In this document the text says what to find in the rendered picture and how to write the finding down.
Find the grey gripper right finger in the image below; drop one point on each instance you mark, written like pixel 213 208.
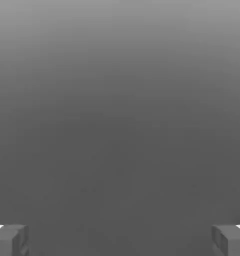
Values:
pixel 233 242

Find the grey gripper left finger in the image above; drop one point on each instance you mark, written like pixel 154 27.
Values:
pixel 6 241

